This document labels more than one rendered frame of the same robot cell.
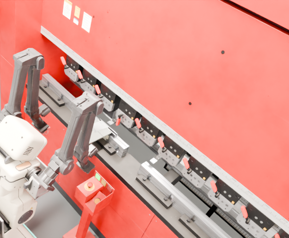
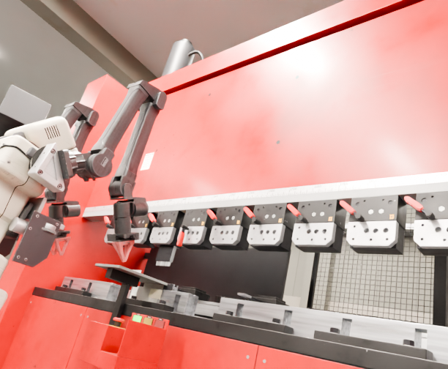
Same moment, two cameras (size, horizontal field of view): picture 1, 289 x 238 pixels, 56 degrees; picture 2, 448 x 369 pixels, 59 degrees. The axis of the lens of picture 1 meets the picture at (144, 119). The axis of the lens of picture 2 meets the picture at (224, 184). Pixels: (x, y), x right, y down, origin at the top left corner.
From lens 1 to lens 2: 1.65 m
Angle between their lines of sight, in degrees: 61
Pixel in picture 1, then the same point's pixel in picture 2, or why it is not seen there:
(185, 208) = (321, 319)
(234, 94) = (323, 95)
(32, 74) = (79, 130)
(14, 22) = not seen: hidden behind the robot
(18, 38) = not seen: hidden behind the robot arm
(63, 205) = not seen: outside the picture
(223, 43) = (295, 72)
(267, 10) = (320, 26)
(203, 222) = (367, 319)
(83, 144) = (130, 157)
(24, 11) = (72, 181)
